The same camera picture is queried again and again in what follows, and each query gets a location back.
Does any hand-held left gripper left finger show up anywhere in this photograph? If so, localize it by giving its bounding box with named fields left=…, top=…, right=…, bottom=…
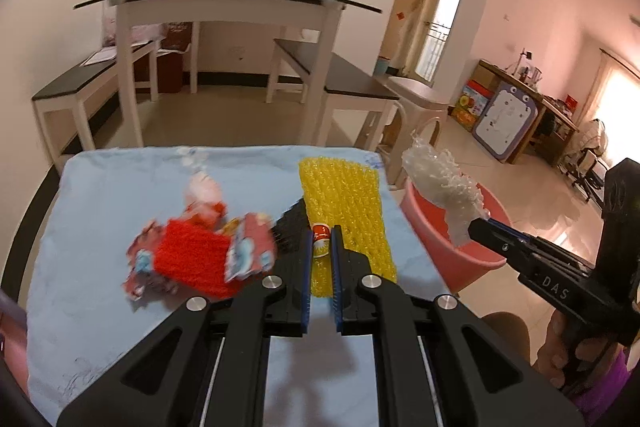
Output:
left=56, top=229, right=314, bottom=427

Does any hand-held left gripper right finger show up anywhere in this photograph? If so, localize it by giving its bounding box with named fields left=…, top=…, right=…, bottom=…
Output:
left=330, top=225, right=586, bottom=427

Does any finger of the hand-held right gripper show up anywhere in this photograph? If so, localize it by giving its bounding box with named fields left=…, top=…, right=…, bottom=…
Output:
left=467, top=218, right=540, bottom=274
left=487, top=218, right=597, bottom=267

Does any pink plastic basin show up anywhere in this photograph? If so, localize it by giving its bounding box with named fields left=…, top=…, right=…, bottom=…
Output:
left=404, top=179, right=513, bottom=295

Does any clear bubble wrap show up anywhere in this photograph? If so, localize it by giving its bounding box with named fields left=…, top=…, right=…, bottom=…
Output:
left=401, top=132, right=491, bottom=248

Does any person's right forearm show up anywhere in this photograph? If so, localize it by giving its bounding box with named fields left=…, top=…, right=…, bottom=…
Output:
left=570, top=347, right=637, bottom=426

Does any person's right hand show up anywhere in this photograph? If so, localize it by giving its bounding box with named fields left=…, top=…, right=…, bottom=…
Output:
left=534, top=311, right=572, bottom=389

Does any black comb-like object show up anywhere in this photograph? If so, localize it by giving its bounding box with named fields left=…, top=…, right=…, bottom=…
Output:
left=272, top=199, right=313, bottom=258

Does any yellow foam net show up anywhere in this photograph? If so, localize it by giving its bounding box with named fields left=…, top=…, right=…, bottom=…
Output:
left=298, top=157, right=398, bottom=298

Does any chair with clothes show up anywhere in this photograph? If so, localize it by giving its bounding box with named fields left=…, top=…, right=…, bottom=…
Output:
left=562, top=119, right=613, bottom=202

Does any red scrubbing sponge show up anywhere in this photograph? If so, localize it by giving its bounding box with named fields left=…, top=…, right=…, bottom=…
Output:
left=152, top=219, right=246, bottom=300

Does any purple drawing board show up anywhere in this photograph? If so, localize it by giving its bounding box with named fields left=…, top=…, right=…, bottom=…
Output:
left=472, top=80, right=541, bottom=162

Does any wooden side cabinet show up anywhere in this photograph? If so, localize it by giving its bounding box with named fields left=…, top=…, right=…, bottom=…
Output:
left=472, top=59, right=581, bottom=165

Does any colourful cardboard box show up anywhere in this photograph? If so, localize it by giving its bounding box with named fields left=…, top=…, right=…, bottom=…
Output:
left=452, top=79, right=493, bottom=130

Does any beige plastic stool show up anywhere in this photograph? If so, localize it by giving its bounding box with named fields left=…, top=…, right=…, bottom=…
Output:
left=375, top=76, right=451, bottom=158

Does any white dark-top bench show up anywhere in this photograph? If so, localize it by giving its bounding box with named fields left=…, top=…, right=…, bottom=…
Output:
left=265, top=38, right=401, bottom=148

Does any balcony door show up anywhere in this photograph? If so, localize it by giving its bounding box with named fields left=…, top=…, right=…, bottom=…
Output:
left=407, top=0, right=473, bottom=85

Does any red paper bag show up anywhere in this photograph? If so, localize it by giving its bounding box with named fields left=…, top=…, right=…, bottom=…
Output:
left=150, top=22, right=193, bottom=94

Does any white glass-top dining table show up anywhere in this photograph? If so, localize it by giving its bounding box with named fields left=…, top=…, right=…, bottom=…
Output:
left=74, top=0, right=383, bottom=148

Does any white paper sheet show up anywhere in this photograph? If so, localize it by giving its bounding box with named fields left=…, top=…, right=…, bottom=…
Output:
left=80, top=47, right=118, bottom=66

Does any white bench with paper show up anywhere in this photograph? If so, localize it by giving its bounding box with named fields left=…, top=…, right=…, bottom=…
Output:
left=32, top=39, right=161, bottom=158

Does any white pink plastic bag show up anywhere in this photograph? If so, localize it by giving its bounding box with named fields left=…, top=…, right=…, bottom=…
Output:
left=102, top=4, right=166, bottom=48

